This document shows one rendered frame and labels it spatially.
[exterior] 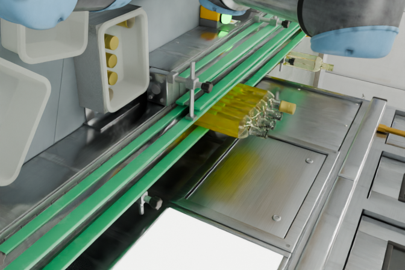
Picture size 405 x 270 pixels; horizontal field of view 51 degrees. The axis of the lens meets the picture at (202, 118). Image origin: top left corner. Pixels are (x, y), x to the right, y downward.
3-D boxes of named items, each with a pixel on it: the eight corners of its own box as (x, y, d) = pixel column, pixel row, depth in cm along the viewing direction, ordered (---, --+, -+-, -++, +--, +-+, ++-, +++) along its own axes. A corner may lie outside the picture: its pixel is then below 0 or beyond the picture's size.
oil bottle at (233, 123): (181, 121, 129) (246, 142, 120) (181, 105, 126) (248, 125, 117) (190, 113, 133) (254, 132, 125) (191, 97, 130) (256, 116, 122)
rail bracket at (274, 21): (252, 22, 159) (286, 29, 154) (254, 3, 155) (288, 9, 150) (256, 20, 162) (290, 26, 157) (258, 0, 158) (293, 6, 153)
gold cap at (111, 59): (93, 53, 102) (107, 56, 100) (102, 47, 105) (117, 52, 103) (94, 66, 104) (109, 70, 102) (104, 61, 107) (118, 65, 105)
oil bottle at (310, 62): (273, 62, 196) (330, 76, 185) (274, 52, 193) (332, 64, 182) (277, 58, 200) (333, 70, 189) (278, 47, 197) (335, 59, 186)
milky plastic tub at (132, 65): (80, 107, 106) (108, 117, 102) (69, 18, 94) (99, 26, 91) (124, 81, 119) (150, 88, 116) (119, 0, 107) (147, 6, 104)
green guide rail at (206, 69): (175, 80, 117) (200, 87, 114) (175, 76, 117) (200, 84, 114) (334, -31, 250) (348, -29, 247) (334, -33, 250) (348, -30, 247)
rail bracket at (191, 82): (166, 114, 118) (206, 126, 113) (166, 57, 110) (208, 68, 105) (172, 109, 121) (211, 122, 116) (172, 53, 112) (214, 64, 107)
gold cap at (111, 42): (94, 34, 101) (109, 38, 99) (104, 30, 103) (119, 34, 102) (96, 49, 103) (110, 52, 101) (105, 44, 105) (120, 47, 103)
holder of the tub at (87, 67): (82, 124, 109) (106, 133, 106) (68, 18, 95) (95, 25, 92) (123, 97, 122) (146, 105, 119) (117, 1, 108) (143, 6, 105)
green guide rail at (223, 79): (175, 103, 121) (199, 111, 118) (175, 100, 121) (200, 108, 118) (331, -18, 254) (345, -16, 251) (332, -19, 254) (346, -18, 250)
